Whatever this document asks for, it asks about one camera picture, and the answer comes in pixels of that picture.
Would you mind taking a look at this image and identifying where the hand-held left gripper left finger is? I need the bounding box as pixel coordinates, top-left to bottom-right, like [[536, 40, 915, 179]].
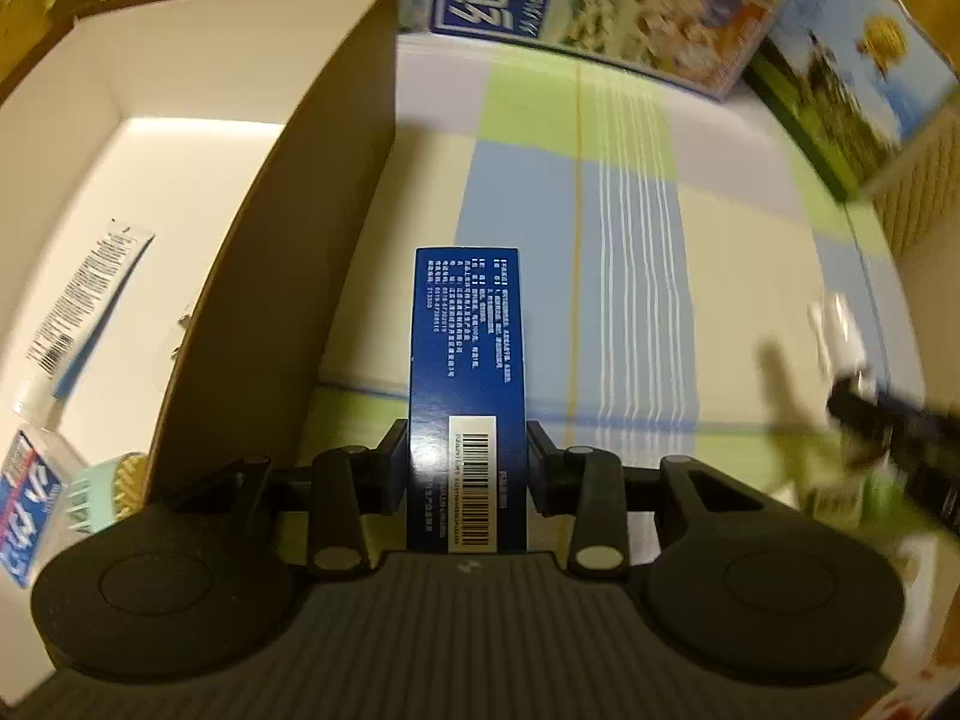
[[166, 418, 411, 580]]

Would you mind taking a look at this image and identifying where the green cow milk carton case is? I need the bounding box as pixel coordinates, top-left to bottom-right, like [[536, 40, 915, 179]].
[[741, 0, 960, 201]]

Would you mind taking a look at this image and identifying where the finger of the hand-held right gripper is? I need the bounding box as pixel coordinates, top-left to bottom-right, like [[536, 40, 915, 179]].
[[823, 385, 960, 535]]

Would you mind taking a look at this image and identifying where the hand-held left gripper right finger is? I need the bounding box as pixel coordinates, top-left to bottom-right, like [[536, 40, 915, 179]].
[[525, 418, 775, 580]]

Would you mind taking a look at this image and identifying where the checked tablecloth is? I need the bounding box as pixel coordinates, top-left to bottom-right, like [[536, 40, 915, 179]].
[[313, 30, 960, 691]]

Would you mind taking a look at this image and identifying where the green medicine box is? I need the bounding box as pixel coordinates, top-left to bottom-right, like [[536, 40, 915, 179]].
[[813, 463, 913, 539]]

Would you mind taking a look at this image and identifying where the clear floss pick box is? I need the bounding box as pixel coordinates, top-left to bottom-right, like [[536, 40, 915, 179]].
[[0, 426, 85, 591]]

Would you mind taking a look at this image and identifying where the brown cardboard box white inside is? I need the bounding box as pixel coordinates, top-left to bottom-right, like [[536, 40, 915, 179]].
[[0, 0, 401, 700]]

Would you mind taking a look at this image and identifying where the white plastic holder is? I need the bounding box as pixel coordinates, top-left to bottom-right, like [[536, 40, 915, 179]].
[[807, 298, 869, 392]]

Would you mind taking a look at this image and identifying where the blue milk carton case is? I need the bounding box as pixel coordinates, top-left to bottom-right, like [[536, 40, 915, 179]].
[[426, 0, 797, 104]]

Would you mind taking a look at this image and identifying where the blue medicine box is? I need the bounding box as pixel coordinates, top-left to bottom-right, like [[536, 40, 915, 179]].
[[408, 245, 530, 555]]

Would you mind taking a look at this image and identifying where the white ointment tube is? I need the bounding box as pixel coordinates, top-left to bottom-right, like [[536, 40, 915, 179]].
[[13, 216, 158, 422]]

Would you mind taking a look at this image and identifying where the mint handheld fan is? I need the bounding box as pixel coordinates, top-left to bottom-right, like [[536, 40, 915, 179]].
[[70, 452, 152, 535]]

